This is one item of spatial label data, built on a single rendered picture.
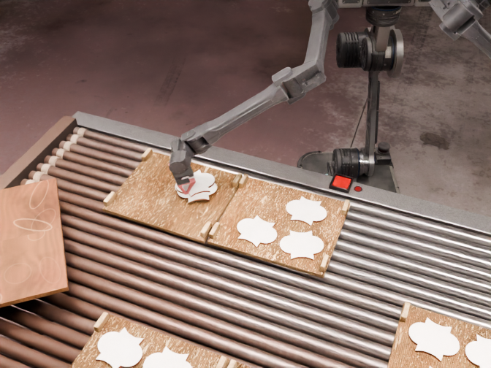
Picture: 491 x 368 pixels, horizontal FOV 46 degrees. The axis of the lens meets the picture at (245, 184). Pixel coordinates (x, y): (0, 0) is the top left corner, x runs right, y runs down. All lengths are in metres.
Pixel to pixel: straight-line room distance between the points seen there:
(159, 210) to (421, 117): 2.49
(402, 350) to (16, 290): 1.14
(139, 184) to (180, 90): 2.20
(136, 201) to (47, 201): 0.31
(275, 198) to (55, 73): 2.98
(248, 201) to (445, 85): 2.72
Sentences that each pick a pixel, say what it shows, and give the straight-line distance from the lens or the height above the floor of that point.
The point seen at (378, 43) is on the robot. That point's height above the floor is 1.21.
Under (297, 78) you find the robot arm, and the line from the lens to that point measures 1.88.
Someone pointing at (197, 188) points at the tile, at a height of 0.96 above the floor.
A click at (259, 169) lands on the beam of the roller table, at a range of 2.26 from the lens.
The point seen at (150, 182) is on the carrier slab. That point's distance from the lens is 2.21.
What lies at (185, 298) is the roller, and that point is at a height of 0.92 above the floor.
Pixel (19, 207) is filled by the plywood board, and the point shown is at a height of 1.04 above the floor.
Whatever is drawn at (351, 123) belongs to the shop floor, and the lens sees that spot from 4.03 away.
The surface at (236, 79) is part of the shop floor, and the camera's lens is 4.43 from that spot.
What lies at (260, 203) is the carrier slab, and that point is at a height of 0.94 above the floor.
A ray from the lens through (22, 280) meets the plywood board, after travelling 1.88.
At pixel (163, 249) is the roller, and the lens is 2.00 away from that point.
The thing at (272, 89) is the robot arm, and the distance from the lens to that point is 1.91.
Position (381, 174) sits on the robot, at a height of 0.24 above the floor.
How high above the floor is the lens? 2.43
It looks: 44 degrees down
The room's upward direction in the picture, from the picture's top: 1 degrees counter-clockwise
